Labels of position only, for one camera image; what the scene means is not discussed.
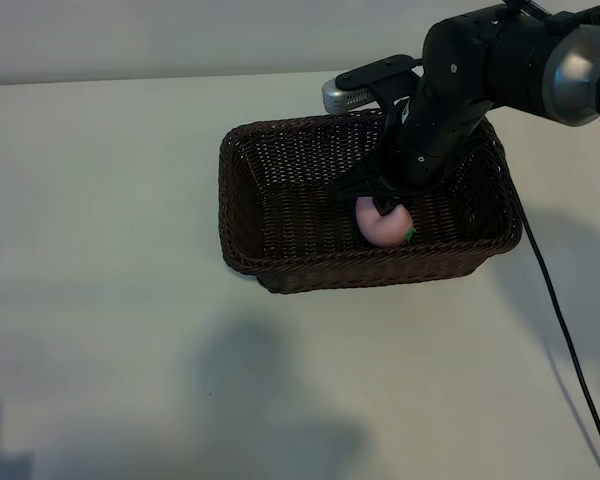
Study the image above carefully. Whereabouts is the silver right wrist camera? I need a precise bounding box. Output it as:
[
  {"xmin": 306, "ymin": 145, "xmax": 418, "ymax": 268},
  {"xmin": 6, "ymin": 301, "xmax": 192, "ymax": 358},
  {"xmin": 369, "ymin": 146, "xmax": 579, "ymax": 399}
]
[{"xmin": 321, "ymin": 74, "xmax": 381, "ymax": 114}]

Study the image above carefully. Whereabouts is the dark brown wicker basket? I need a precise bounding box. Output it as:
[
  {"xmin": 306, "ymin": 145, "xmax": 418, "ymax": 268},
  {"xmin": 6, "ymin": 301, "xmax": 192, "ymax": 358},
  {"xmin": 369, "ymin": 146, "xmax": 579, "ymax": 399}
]
[{"xmin": 218, "ymin": 110, "xmax": 524, "ymax": 295}]

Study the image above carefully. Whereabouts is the pink peach with green leaf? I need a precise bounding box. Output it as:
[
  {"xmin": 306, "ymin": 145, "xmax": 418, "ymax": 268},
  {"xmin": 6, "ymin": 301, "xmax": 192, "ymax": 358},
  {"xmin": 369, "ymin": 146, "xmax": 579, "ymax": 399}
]
[{"xmin": 354, "ymin": 195, "xmax": 417, "ymax": 249}]

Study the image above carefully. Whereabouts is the black right camera bracket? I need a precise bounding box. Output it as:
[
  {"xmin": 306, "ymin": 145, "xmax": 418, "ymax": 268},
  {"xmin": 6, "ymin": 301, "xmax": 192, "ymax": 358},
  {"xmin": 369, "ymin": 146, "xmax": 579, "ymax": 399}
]
[{"xmin": 335, "ymin": 54, "xmax": 426, "ymax": 116}]

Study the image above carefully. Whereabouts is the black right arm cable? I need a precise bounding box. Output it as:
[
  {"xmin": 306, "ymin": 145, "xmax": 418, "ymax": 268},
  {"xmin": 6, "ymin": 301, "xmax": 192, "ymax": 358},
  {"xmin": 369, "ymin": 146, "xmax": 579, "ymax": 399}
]
[{"xmin": 477, "ymin": 119, "xmax": 600, "ymax": 480}]

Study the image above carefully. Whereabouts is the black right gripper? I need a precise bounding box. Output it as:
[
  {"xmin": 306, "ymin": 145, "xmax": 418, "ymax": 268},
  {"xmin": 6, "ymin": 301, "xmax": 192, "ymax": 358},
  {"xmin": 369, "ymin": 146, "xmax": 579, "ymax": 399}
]
[{"xmin": 328, "ymin": 74, "xmax": 491, "ymax": 216}]

